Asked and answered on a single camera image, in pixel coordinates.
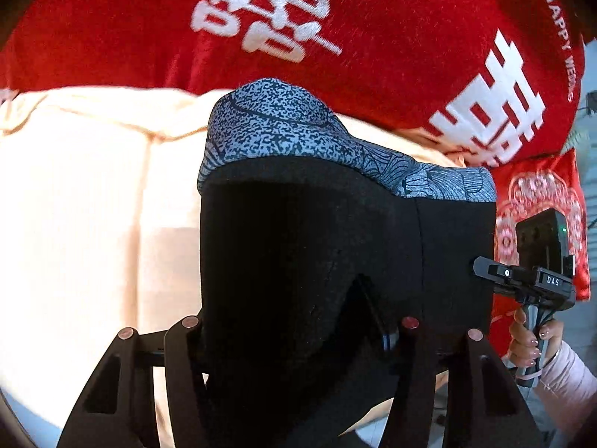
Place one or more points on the person's right forearm pink sleeve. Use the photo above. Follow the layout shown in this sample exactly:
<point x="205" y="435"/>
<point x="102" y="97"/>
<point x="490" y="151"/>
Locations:
<point x="569" y="378"/>

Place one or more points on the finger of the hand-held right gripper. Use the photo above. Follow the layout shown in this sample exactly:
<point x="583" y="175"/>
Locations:
<point x="492" y="271"/>

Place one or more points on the red blanket with white characters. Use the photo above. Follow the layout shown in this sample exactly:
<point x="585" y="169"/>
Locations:
<point x="396" y="32"/>

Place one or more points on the person's right hand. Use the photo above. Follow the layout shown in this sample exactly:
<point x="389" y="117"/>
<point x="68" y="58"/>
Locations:
<point x="524" y="343"/>

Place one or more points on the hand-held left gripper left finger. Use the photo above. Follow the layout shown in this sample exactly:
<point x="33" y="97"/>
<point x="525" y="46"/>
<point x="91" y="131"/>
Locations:
<point x="184" y="359"/>

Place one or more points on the black pants patterned grey waistband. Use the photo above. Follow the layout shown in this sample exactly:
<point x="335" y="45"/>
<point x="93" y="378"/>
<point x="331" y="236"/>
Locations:
<point x="303" y="242"/>

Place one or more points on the red cushion with floral pattern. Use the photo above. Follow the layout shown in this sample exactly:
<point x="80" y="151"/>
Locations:
<point x="536" y="196"/>

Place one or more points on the cream bed sheet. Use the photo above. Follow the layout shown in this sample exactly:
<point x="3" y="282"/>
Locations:
<point x="93" y="242"/>

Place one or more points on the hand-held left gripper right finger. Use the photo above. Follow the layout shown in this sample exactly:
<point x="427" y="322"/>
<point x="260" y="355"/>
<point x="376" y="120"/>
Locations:
<point x="385" y="340"/>

